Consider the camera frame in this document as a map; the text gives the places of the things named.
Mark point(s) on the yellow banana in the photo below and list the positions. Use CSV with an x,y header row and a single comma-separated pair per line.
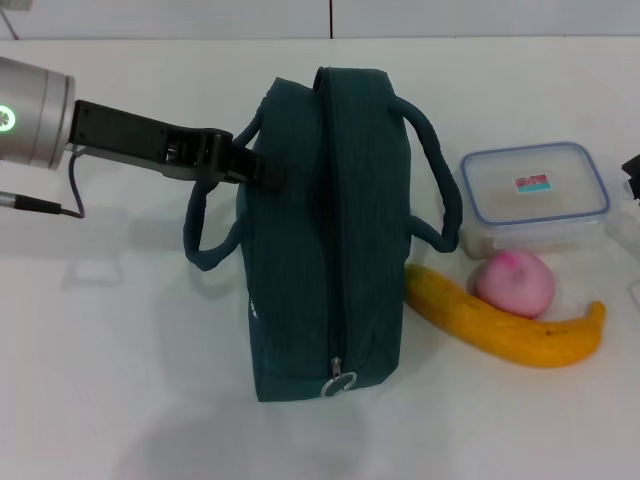
x,y
500,332

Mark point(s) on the pink peach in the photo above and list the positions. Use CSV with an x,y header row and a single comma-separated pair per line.
x,y
517,287

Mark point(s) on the dark teal insulated lunch bag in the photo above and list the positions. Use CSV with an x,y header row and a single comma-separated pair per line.
x,y
360,225

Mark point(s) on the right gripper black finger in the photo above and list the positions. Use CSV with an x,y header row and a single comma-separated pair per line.
x,y
634,177

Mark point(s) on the clear plastic food container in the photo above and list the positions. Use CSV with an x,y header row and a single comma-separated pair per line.
x,y
537,192

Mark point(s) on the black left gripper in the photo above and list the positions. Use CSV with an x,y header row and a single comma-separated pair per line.
x,y
130,140

